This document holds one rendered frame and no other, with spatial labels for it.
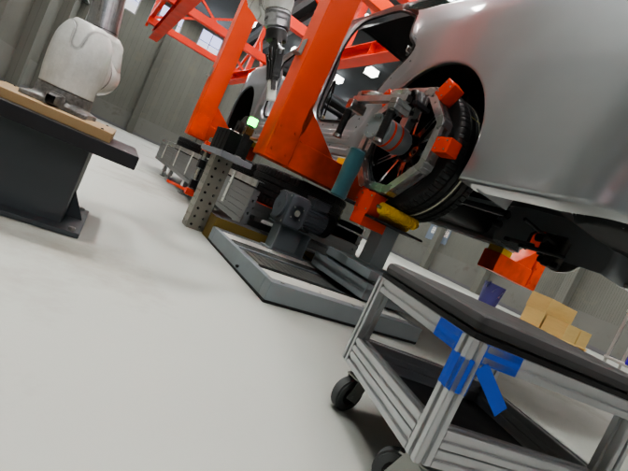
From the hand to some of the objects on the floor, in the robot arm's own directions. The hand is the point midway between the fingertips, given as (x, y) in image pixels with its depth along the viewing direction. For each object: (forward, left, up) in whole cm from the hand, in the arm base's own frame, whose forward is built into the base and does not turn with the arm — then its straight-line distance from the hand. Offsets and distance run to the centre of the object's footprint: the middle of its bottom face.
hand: (271, 91), depth 145 cm
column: (+2, +82, -72) cm, 108 cm away
